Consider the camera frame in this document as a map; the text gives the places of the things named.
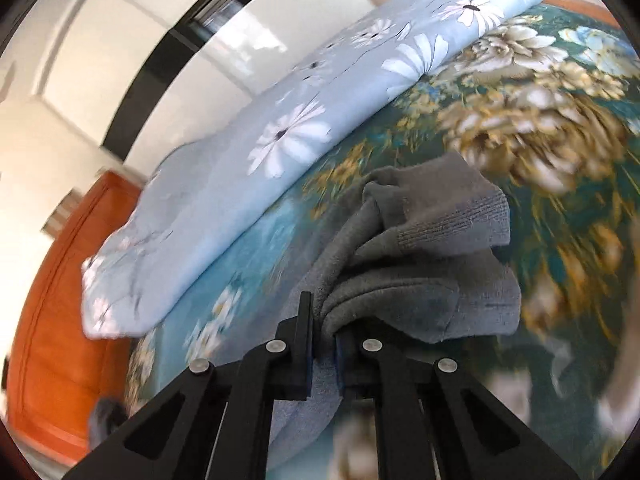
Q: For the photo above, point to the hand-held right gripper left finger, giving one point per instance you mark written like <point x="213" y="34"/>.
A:
<point x="300" y="350"/>

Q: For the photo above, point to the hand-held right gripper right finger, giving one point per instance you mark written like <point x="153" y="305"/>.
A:
<point x="370" y="365"/>

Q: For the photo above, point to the grey knit sweater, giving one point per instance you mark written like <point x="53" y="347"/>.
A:
<point x="425" y="270"/>

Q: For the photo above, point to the light blue daisy quilt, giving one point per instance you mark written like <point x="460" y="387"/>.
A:
<point x="225" y="200"/>

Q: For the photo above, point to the white wardrobe with black stripe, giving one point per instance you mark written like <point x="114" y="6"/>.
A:
<point x="150" y="35"/>

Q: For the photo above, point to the wooden bed frame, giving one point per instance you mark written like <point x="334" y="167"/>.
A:
<point x="55" y="310"/>

